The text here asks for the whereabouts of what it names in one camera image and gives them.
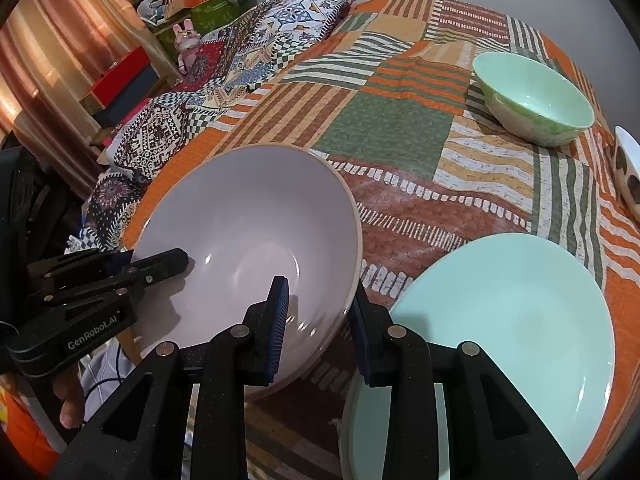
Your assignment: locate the dark blue box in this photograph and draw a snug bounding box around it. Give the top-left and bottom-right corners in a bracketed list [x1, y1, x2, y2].
[95, 67, 169, 128]

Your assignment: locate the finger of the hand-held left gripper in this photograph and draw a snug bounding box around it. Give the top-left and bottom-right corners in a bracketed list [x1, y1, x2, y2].
[42, 247, 190, 307]
[26, 251, 133, 286]

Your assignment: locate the person's left hand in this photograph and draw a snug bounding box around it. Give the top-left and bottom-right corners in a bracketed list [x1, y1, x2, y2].
[52, 360, 87, 431]

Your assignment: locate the orange cardboard box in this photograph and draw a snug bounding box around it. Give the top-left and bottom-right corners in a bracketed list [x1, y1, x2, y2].
[165, 0, 221, 18]

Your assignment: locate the orange striped patchwork blanket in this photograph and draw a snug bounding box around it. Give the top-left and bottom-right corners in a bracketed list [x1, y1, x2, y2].
[120, 0, 640, 480]

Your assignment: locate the red box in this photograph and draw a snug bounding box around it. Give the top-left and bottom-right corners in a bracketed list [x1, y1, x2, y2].
[92, 45, 153, 106]

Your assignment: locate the orange curtain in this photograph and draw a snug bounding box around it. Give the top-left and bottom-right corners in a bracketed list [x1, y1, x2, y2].
[0, 0, 176, 196]

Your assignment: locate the green bowl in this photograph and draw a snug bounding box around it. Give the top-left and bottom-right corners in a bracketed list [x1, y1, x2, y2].
[472, 51, 596, 148]

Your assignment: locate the pink bowl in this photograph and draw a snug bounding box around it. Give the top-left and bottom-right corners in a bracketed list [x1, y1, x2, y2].
[131, 144, 364, 402]

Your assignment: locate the green storage box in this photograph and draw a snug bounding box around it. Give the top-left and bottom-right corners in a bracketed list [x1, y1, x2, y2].
[152, 0, 247, 61]

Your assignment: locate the blue white patterned quilt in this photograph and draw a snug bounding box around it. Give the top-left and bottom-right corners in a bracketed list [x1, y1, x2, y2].
[65, 0, 358, 252]

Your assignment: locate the pink rabbit figure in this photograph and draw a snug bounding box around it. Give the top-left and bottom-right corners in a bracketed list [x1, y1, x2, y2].
[172, 18, 202, 77]

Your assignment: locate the white patterned bowl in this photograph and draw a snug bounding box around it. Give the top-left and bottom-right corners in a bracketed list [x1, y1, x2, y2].
[612, 126, 640, 221]

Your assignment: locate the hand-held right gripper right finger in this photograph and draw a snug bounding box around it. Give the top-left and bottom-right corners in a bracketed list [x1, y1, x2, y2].
[348, 280, 578, 480]

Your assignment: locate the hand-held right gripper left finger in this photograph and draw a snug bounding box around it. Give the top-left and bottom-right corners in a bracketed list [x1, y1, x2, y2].
[50, 275, 291, 480]

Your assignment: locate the green plate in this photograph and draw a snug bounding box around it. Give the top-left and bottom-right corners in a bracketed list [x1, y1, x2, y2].
[340, 232, 616, 480]

